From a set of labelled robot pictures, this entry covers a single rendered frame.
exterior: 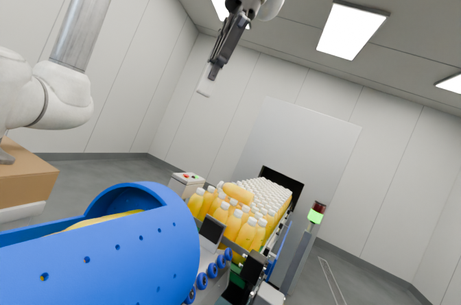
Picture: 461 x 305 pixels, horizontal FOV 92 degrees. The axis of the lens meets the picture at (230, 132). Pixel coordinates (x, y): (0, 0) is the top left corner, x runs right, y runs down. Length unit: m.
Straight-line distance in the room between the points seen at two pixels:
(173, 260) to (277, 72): 5.02
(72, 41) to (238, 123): 4.44
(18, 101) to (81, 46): 0.25
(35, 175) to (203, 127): 4.64
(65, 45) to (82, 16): 0.10
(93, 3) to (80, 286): 0.79
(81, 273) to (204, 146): 4.98
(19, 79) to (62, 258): 0.53
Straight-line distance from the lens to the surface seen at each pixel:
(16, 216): 0.85
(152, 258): 0.40
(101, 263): 0.34
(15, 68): 0.76
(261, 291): 1.12
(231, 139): 5.08
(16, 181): 0.79
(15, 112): 0.79
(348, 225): 5.35
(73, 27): 0.90
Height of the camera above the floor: 1.40
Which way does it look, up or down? level
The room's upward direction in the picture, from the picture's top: 23 degrees clockwise
